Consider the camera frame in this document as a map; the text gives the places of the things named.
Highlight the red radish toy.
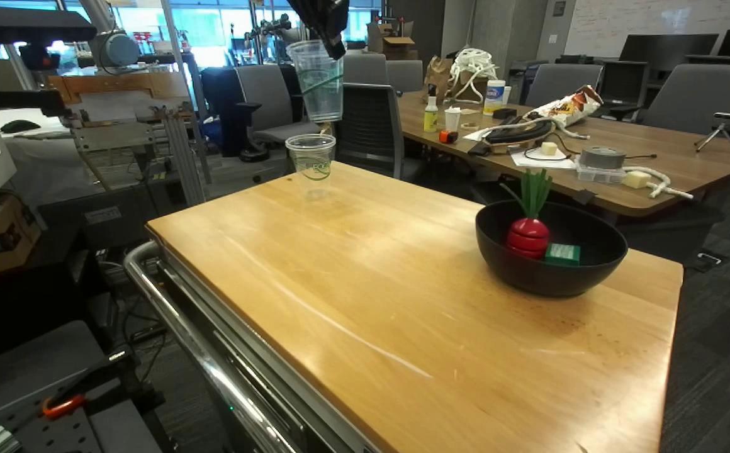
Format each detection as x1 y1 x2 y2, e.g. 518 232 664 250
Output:
499 165 556 261

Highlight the green wooden block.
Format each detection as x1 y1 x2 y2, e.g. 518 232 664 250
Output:
545 241 584 267

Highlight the black bowl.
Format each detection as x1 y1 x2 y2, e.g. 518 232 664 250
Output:
474 196 629 300

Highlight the grey office chair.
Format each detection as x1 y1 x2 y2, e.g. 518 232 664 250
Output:
343 51 390 85
384 58 429 95
525 61 606 109
639 61 730 138
233 62 324 152

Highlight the dark office chair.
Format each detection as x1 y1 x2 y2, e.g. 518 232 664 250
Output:
336 77 408 182

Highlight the brown wooden object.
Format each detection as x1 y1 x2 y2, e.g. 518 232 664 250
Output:
423 53 469 111

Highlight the white container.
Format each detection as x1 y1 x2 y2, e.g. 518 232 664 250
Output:
482 77 512 118

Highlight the grey round lamp head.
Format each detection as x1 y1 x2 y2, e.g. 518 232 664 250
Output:
93 27 143 70

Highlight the long black bar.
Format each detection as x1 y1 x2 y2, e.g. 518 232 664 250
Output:
467 135 551 158

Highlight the white equipment stand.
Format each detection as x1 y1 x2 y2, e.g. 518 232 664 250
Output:
49 65 209 208

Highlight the white paper sheet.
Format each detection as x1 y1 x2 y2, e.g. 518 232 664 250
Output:
509 145 582 174

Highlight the snack chip bag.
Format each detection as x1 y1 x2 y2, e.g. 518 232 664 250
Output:
525 82 606 131

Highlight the black office chair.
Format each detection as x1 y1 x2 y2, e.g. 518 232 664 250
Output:
596 58 652 115

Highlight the black horizontal bar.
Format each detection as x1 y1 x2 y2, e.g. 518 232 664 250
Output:
0 89 71 115

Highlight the clear plastic box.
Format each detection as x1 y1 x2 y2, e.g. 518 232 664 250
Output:
571 160 639 189

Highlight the wooden meeting desk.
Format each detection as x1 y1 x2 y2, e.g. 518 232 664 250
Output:
395 89 730 222

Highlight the small tabletop tripod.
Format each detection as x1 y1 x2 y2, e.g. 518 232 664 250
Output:
693 109 730 155

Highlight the perforated metal breadboard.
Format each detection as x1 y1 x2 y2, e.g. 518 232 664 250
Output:
0 397 167 453

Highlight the white cable bundle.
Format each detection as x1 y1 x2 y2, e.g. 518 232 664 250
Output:
448 46 499 103

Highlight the black flat panel mount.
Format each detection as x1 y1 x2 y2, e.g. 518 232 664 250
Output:
0 3 100 46

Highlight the grey duct tape roll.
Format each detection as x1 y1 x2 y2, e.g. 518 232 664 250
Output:
576 145 629 170

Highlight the chrome cart handle bar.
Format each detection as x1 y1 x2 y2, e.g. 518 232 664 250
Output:
121 240 304 453

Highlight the white plug cable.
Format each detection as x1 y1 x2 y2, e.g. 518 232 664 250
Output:
620 164 698 203

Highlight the orange handled clamp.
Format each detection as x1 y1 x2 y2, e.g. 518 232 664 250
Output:
37 350 132 423

